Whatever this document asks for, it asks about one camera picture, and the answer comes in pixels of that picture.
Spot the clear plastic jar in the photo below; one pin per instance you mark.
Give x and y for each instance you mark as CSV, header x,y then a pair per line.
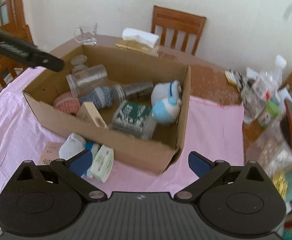
x,y
83,81

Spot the green lid small jar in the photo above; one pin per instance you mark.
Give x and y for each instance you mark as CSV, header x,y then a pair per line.
x,y
269,113

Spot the white blue knitted glove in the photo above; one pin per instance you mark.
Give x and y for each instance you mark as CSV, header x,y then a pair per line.
x,y
74,145

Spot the clear glass mug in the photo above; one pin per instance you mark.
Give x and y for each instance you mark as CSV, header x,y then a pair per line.
x,y
86,34

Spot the gold tissue box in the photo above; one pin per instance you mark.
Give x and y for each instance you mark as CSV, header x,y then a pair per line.
x,y
139,41

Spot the small glass jar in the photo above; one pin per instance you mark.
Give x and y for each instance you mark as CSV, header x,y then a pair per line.
x,y
78,63

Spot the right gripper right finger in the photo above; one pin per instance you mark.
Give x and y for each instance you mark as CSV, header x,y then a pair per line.
x,y
210,174

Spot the pink table cloth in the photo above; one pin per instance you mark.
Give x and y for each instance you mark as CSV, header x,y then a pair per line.
x,y
213,131

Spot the small beige cardboard box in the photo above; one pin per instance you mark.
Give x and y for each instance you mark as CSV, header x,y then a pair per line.
x,y
88,113

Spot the wooden chair behind table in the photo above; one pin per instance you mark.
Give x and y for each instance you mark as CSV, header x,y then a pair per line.
x,y
178,21

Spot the red white yarn roll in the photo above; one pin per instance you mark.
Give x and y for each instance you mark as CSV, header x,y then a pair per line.
x,y
67,103

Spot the wooden chair left side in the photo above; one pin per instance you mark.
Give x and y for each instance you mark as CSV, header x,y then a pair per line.
x,y
9,70

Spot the blue white plush toy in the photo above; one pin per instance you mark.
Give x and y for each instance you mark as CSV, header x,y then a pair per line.
x,y
166,102

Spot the green tissue pack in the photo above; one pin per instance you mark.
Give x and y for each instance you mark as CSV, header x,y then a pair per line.
x,y
102,164

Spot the dark jar clear lid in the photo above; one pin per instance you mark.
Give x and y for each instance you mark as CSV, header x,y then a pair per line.
x,y
133,91

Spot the clear plastic water bottle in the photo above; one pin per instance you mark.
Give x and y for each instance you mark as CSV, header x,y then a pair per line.
x,y
268,82

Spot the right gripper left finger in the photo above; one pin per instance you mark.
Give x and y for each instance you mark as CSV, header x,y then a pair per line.
x,y
85,189

